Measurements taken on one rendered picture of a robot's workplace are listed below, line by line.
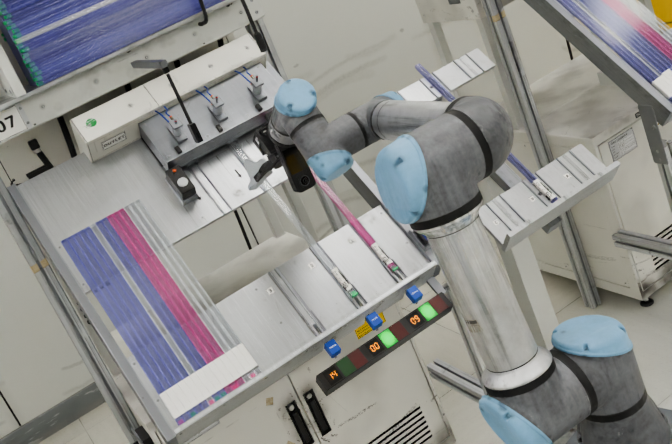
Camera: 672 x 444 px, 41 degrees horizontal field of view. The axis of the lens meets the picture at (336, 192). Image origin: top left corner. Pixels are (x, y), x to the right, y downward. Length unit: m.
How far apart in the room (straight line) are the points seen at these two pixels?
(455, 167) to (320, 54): 2.75
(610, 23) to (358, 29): 1.76
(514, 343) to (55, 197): 1.16
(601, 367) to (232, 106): 1.10
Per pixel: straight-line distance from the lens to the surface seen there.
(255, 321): 1.92
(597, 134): 2.68
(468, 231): 1.32
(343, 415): 2.36
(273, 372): 1.86
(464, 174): 1.29
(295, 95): 1.65
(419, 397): 2.46
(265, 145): 1.84
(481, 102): 1.36
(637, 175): 2.81
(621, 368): 1.49
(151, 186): 2.10
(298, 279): 1.96
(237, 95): 2.17
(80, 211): 2.09
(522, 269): 2.30
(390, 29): 4.17
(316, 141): 1.64
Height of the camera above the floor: 1.57
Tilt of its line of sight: 19 degrees down
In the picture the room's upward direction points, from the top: 23 degrees counter-clockwise
